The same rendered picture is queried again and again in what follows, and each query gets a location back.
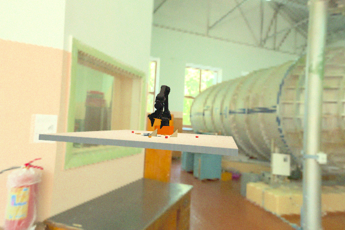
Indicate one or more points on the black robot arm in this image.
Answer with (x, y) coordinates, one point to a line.
(161, 102)

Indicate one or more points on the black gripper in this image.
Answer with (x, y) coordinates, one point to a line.
(163, 119)

